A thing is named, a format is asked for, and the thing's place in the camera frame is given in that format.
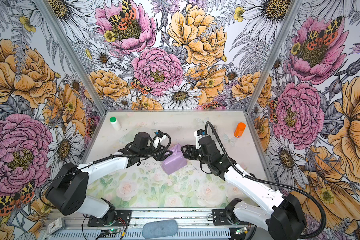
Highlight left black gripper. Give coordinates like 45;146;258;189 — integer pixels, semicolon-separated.
140;142;173;162

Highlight pink wrapping paper sheet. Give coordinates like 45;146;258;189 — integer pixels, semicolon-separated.
162;144;188;175

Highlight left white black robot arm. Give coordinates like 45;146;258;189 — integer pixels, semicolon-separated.
45;131;173;226

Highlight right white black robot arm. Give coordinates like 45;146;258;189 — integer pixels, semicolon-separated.
181;130;307;240

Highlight orange bottle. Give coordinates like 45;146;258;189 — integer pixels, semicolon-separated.
234;122;246;138

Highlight white bottle green cap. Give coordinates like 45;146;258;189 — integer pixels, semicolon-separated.
110;117;122;131

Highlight grey foam pad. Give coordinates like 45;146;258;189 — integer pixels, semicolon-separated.
142;220;178;239

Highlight left black cable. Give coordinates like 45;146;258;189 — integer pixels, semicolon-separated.
38;130;172;208

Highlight aluminium front rail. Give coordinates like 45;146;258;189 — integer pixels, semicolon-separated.
44;206;298;229

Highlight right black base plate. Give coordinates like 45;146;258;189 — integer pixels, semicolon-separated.
212;209;250;226

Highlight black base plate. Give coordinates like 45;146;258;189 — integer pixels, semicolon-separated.
212;209;250;226
87;210;132;227

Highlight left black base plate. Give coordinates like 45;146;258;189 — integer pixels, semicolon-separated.
87;210;132;227

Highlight right black corrugated cable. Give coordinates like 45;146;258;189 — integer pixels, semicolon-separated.
204;121;327;240

